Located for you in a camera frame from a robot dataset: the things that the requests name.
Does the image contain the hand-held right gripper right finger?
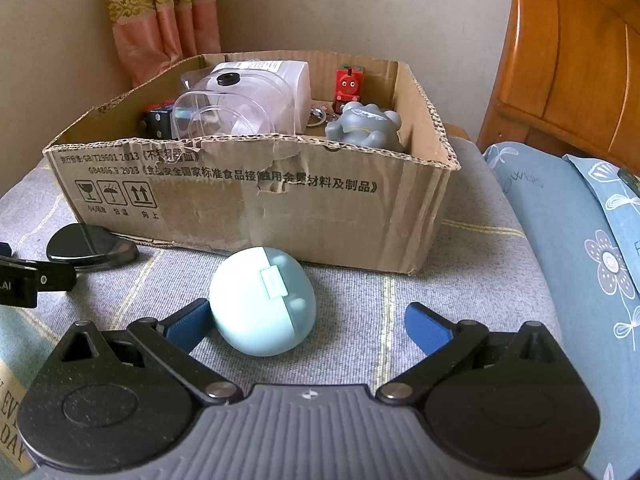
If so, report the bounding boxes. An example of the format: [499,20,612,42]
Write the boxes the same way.
[375,302,576,404]

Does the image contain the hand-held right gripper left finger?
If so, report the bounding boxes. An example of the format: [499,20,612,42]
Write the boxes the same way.
[37,298,244,406]

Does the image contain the black glossy disc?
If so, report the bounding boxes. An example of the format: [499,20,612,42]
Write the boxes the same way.
[46,224,138,273]

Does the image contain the light blue round case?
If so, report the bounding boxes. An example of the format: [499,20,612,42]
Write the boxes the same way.
[208,246,317,357]

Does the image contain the cardboard box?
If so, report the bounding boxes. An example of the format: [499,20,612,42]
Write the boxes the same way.
[42,50,461,276]

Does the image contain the clear plastic jar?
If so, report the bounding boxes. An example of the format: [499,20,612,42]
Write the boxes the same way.
[171,62,301,140]

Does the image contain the white bottle with green label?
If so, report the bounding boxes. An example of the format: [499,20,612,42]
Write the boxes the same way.
[210,60,312,133]

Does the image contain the red toy train keychain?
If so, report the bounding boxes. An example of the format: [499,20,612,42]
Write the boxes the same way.
[307,64,366,128]

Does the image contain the checked blanket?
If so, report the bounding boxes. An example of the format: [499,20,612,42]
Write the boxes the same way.
[0,135,561,480]

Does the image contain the black dice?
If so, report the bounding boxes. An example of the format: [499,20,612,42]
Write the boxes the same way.
[141,104,176,138]

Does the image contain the grey rubber toy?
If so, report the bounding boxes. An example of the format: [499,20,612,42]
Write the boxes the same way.
[325,101,407,153]

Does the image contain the light blue floral pillow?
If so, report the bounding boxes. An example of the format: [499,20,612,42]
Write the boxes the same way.
[562,154,640,301]

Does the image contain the pink curtain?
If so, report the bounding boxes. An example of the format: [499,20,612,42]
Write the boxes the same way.
[102,0,223,88]

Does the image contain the wooden headboard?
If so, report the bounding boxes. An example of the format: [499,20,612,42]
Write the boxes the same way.
[477,0,640,176]

